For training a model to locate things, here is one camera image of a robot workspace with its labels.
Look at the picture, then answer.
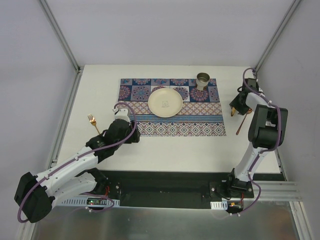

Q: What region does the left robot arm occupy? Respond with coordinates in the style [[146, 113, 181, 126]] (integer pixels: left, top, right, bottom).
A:
[[14, 119, 140, 223]]

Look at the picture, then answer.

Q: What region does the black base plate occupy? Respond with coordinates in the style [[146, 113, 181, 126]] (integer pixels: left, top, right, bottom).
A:
[[91, 170, 254, 209]]

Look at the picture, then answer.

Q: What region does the right aluminium frame post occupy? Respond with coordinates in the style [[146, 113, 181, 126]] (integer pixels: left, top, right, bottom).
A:
[[252, 0, 303, 77]]

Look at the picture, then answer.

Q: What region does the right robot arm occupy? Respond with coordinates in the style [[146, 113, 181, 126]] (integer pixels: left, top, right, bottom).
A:
[[225, 78, 289, 198]]

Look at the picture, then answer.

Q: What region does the metal cup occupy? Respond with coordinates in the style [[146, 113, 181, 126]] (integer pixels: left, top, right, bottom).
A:
[[196, 72, 210, 91]]

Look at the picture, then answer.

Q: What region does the aluminium frame post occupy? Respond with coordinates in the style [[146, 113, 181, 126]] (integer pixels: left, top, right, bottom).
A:
[[252, 0, 303, 77], [38, 0, 82, 73]]

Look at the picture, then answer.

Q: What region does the cream plate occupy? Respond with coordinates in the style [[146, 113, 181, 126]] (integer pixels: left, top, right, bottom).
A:
[[147, 88, 183, 118]]

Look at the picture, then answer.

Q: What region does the left aluminium frame post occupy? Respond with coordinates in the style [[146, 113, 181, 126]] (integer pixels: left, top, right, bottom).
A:
[[38, 0, 82, 73]]

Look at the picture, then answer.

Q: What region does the gold fork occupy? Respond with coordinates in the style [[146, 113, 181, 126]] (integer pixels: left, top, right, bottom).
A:
[[87, 114, 101, 134]]

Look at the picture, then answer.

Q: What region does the patterned cloth placemat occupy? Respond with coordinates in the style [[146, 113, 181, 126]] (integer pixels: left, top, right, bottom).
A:
[[118, 78, 226, 137]]

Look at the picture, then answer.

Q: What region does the gold knife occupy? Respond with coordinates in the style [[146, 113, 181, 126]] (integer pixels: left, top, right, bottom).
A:
[[230, 107, 236, 117]]

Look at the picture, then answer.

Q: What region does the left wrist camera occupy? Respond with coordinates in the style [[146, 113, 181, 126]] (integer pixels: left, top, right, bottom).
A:
[[112, 106, 131, 123]]

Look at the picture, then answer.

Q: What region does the copper spoon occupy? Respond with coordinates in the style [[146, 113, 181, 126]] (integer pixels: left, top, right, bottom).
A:
[[235, 108, 252, 136]]

